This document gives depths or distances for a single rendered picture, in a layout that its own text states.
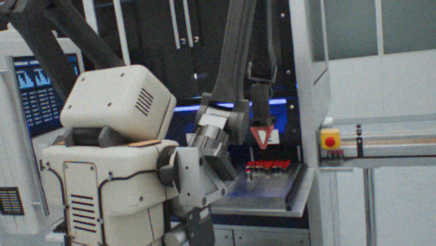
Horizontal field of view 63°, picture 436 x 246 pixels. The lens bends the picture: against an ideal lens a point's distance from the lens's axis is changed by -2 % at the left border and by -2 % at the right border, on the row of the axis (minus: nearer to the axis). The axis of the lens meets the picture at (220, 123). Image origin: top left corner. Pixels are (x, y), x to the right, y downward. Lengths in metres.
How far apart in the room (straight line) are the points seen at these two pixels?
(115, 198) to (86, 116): 0.18
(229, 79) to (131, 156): 0.26
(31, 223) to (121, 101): 0.93
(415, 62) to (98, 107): 5.63
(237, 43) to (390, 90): 5.43
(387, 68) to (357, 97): 0.62
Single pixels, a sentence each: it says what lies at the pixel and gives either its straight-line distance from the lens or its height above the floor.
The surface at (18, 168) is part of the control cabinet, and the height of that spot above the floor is 1.08.
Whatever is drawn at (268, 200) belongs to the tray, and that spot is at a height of 0.90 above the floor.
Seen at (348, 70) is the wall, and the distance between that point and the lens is 6.06.
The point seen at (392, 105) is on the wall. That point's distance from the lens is 6.15.
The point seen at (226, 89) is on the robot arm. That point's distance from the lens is 0.76.
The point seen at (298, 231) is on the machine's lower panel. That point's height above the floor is 0.59.
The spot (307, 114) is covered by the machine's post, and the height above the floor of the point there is 1.10.
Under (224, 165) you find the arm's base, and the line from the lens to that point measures 0.67.
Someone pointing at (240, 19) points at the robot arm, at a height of 1.45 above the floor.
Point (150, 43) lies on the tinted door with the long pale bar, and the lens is 1.68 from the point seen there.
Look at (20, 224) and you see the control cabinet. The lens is 1.61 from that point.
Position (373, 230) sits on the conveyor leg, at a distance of 1.80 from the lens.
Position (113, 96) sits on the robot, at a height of 1.33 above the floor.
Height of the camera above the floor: 1.39
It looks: 11 degrees down
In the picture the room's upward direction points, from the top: 8 degrees counter-clockwise
